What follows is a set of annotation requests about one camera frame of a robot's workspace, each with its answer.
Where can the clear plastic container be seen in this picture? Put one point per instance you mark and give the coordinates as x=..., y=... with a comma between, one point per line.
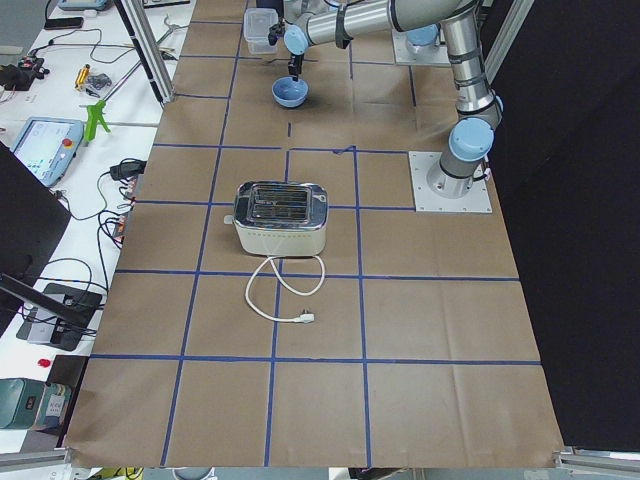
x=256, y=26

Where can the green metal box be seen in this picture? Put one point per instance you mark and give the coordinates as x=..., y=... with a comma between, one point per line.
x=20, y=400

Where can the black smartphone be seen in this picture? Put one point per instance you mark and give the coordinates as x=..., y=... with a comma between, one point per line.
x=64, y=23

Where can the blue bowl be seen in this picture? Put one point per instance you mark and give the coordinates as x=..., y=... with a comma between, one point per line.
x=289, y=92

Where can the teach pendant tablet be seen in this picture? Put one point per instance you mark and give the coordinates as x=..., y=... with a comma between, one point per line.
x=46, y=146

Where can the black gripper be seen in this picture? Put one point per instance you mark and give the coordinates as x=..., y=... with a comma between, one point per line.
x=295, y=64

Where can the aluminium frame post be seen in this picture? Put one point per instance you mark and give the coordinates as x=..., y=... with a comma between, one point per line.
x=140, y=32

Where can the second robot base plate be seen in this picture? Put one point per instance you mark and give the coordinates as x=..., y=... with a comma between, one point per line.
x=433, y=55

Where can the green plastic clamp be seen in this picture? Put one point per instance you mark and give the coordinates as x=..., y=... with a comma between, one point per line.
x=95, y=117

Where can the black power adapter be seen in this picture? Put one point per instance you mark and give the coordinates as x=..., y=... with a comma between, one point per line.
x=127, y=168

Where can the black monitor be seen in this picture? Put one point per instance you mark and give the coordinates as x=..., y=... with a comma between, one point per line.
x=32, y=221

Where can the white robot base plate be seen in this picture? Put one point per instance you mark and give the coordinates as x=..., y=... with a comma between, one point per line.
x=436, y=192

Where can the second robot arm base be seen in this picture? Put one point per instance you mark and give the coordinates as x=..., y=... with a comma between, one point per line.
x=421, y=38

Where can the monitor stand base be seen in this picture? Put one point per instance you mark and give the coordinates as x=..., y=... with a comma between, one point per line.
x=59, y=316

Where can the white chrome toaster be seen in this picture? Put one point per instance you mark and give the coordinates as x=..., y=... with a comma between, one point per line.
x=275, y=218

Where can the yellow handled tool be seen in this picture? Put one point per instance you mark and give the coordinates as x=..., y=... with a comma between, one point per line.
x=81, y=77

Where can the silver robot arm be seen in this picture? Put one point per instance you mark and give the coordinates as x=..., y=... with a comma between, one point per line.
x=306, y=24

